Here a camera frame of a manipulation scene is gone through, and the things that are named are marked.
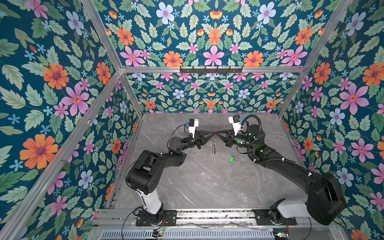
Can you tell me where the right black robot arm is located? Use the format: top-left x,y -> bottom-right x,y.
216,125 -> 347,226

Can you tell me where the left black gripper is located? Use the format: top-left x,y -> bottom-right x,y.
180,131 -> 215,153

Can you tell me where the white slotted cable duct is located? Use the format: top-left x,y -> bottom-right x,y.
101,229 -> 275,240

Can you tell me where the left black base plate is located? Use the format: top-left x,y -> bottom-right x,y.
136,210 -> 177,227

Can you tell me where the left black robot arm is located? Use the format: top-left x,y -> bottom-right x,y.
125,131 -> 215,226

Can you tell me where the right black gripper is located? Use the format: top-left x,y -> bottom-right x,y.
215,130 -> 256,153

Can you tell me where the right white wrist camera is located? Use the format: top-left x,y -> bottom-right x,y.
228,115 -> 243,136

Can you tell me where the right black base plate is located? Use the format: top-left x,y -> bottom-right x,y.
252,209 -> 297,226

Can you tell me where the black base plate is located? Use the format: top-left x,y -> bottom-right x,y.
136,210 -> 177,227
252,209 -> 297,226

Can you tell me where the aluminium front rail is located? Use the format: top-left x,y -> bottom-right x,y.
93,208 -> 341,230

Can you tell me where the black hook rail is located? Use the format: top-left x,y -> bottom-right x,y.
180,66 -> 243,74

